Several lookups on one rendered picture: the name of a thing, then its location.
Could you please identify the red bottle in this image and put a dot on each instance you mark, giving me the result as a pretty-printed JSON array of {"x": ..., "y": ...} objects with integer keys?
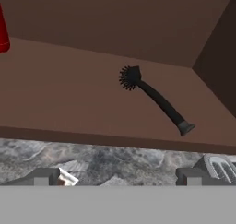
[{"x": 3, "y": 34}]

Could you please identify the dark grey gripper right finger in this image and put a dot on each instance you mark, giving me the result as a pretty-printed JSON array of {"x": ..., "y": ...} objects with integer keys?
[{"x": 189, "y": 177}]

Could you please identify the brown cabinet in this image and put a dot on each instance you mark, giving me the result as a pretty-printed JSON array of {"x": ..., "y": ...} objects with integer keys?
[{"x": 76, "y": 89}]

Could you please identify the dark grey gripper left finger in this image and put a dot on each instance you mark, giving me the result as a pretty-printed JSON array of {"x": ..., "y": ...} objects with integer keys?
[{"x": 43, "y": 176}]

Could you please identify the black dish brush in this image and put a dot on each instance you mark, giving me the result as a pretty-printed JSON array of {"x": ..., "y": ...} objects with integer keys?
[{"x": 159, "y": 100}]

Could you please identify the white and brown object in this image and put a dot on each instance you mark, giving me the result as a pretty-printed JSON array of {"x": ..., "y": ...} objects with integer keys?
[{"x": 68, "y": 178}]

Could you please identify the grey slotted object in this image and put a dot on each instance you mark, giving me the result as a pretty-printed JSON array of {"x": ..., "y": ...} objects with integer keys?
[{"x": 219, "y": 167}]

